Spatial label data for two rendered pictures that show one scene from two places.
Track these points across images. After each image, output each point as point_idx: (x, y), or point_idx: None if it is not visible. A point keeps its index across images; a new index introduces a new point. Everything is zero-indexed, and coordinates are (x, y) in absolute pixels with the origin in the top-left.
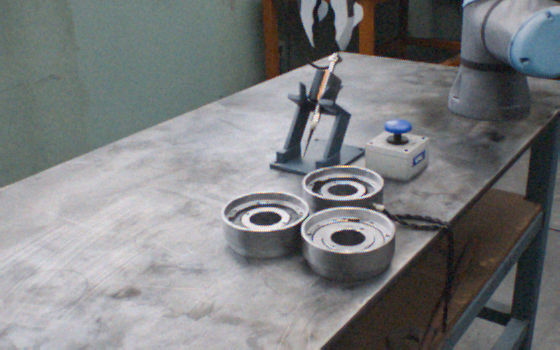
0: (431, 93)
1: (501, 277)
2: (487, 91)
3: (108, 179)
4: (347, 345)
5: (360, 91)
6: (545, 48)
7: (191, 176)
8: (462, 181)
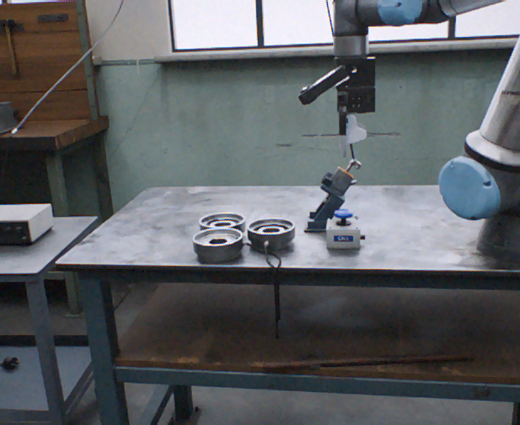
0: None
1: (464, 394)
2: (486, 227)
3: (252, 197)
4: (291, 341)
5: None
6: (452, 190)
7: (274, 208)
8: (347, 261)
